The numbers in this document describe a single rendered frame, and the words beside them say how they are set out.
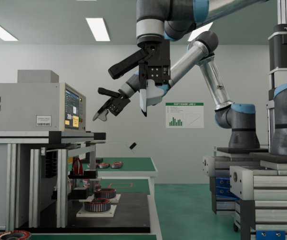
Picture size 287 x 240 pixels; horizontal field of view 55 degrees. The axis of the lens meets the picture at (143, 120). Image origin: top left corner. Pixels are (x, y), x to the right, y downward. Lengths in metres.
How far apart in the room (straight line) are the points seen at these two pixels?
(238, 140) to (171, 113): 5.20
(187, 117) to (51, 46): 3.67
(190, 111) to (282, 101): 5.72
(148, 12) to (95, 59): 6.15
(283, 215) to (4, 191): 0.94
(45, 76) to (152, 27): 4.67
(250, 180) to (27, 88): 0.91
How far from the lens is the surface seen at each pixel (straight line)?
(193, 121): 6.66
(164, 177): 6.63
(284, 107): 0.99
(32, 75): 5.43
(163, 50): 0.75
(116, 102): 1.43
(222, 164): 1.41
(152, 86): 0.69
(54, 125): 1.19
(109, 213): 1.21
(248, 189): 0.93
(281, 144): 0.99
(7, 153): 1.11
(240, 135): 1.44
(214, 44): 1.47
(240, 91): 7.03
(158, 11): 0.77
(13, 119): 1.26
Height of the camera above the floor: 1.09
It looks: 3 degrees up
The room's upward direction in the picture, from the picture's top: straight up
